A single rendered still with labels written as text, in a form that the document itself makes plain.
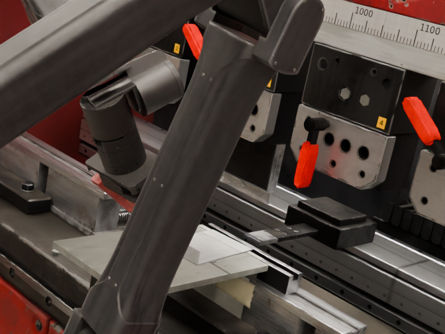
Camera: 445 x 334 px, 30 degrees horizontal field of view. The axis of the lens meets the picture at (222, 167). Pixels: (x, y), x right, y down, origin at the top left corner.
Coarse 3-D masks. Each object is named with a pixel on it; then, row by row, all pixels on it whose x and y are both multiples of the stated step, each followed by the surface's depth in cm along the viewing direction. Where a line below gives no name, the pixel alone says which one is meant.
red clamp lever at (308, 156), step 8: (312, 120) 108; (320, 120) 109; (312, 128) 108; (320, 128) 109; (312, 136) 109; (304, 144) 109; (312, 144) 109; (304, 152) 109; (312, 152) 109; (304, 160) 110; (312, 160) 110; (304, 168) 110; (312, 168) 110; (296, 176) 111; (304, 176) 110; (312, 176) 111; (296, 184) 111; (304, 184) 111
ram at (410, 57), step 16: (352, 0) 107; (368, 0) 106; (384, 0) 104; (400, 0) 102; (416, 0) 101; (432, 0) 99; (416, 16) 101; (432, 16) 99; (320, 32) 111; (336, 32) 110; (352, 32) 108; (352, 48) 108; (368, 48) 106; (384, 48) 105; (400, 48) 103; (416, 48) 101; (400, 64) 103; (416, 64) 101; (432, 64) 100
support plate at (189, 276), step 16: (64, 240) 118; (80, 240) 119; (96, 240) 120; (112, 240) 121; (80, 256) 114; (96, 256) 115; (240, 256) 125; (96, 272) 110; (176, 272) 115; (192, 272) 116; (208, 272) 117; (224, 272) 118; (240, 272) 120; (256, 272) 122; (176, 288) 111
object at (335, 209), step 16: (288, 208) 146; (304, 208) 145; (320, 208) 144; (336, 208) 146; (288, 224) 146; (304, 224) 143; (320, 224) 141; (336, 224) 140; (352, 224) 143; (368, 224) 144; (256, 240) 132; (272, 240) 133; (288, 240) 136; (320, 240) 142; (336, 240) 139; (352, 240) 142; (368, 240) 146
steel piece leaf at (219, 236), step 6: (210, 234) 131; (216, 234) 131; (222, 234) 132; (222, 240) 129; (228, 240) 130; (234, 240) 130; (228, 246) 128; (234, 246) 128; (240, 246) 128; (246, 246) 129
